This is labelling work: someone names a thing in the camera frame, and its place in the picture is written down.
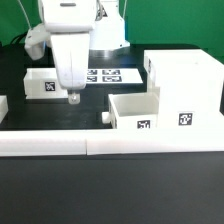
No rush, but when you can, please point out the white fence bar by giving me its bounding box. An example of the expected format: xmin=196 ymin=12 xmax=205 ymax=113
xmin=0 ymin=131 xmax=87 ymax=157
xmin=86 ymin=129 xmax=224 ymax=155

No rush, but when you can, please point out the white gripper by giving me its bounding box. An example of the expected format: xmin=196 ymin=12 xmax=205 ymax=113
xmin=50 ymin=33 xmax=90 ymax=104

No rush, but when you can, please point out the white marker plate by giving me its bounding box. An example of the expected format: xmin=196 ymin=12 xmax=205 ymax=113
xmin=87 ymin=68 xmax=142 ymax=84

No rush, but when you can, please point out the white drawer cabinet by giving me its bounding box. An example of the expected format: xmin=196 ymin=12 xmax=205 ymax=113
xmin=144 ymin=49 xmax=224 ymax=128

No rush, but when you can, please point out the white left front fence bar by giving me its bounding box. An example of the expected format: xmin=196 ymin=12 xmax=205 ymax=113
xmin=0 ymin=131 xmax=87 ymax=157

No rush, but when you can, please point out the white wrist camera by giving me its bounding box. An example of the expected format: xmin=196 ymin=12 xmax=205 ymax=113
xmin=24 ymin=23 xmax=50 ymax=60

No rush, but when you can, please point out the white rear drawer box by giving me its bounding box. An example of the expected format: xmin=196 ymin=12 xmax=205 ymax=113
xmin=23 ymin=68 xmax=68 ymax=99

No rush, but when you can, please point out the white front drawer box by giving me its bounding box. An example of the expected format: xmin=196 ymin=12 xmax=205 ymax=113
xmin=102 ymin=93 xmax=159 ymax=130

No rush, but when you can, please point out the white thin cable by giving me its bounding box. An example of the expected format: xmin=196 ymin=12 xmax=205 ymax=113
xmin=16 ymin=0 xmax=34 ymax=29

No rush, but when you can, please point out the white drawer box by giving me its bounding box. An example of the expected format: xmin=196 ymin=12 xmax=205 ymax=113
xmin=23 ymin=68 xmax=68 ymax=99
xmin=102 ymin=93 xmax=159 ymax=130

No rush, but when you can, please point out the white left fence block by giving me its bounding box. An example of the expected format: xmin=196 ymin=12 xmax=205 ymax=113
xmin=0 ymin=95 xmax=8 ymax=123

